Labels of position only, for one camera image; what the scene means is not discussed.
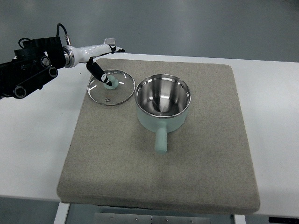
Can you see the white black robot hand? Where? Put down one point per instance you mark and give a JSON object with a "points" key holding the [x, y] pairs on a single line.
{"points": [[74, 56]]}

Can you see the glass lid with green knob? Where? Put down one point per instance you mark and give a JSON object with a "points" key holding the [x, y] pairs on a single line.
{"points": [[121, 91]]}

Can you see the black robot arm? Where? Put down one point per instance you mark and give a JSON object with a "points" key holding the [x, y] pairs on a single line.
{"points": [[35, 64]]}

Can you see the mint green saucepan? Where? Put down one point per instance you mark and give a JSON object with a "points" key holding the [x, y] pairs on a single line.
{"points": [[162, 104]]}

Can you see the beige felt mat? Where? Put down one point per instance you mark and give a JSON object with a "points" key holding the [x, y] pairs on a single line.
{"points": [[207, 168]]}

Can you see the black label strip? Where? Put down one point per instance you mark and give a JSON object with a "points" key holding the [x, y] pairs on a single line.
{"points": [[283, 220]]}

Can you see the grey metal base plate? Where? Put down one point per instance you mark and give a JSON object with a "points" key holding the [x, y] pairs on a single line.
{"points": [[112, 218]]}

